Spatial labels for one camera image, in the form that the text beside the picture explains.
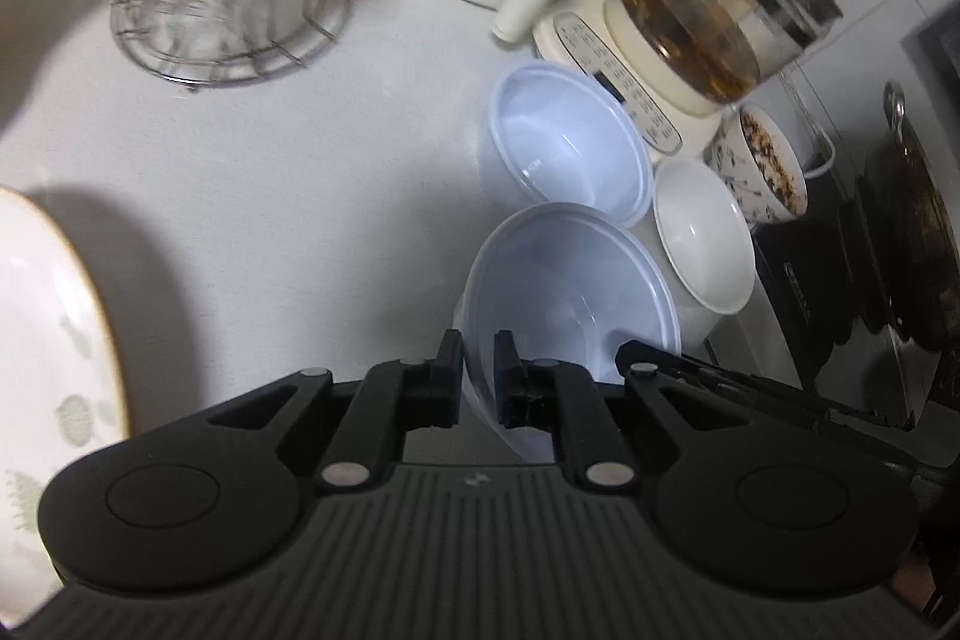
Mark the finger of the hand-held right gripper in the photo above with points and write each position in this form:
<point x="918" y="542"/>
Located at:
<point x="787" y="394"/>

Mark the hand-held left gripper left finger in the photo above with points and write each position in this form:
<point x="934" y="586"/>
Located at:
<point x="448" y="377"/>

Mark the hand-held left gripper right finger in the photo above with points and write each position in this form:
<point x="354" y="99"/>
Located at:
<point x="510" y="385"/>

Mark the pale blue plastic bowl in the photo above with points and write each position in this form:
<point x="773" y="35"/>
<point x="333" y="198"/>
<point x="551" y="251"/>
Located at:
<point x="570" y="141"/>
<point x="570" y="280"/>

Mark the white ceramic bowl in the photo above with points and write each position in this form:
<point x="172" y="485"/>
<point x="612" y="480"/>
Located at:
<point x="705" y="235"/>

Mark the white gold-rimmed plate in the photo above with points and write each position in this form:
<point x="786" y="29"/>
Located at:
<point x="45" y="347"/>

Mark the black induction cooker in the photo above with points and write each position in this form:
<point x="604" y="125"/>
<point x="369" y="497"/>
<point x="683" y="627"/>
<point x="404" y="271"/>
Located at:
<point x="810" y="295"/>

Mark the dark wok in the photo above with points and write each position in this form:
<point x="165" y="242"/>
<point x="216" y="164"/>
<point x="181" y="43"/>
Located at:
<point x="915" y="220"/>

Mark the leaf-patterned cup with spices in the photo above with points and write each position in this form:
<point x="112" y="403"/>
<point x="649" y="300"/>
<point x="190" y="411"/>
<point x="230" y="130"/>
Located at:
<point x="772" y="168"/>

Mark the glass health kettle cream base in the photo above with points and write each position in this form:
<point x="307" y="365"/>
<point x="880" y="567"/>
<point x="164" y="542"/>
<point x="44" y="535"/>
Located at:
<point x="720" y="10"/>

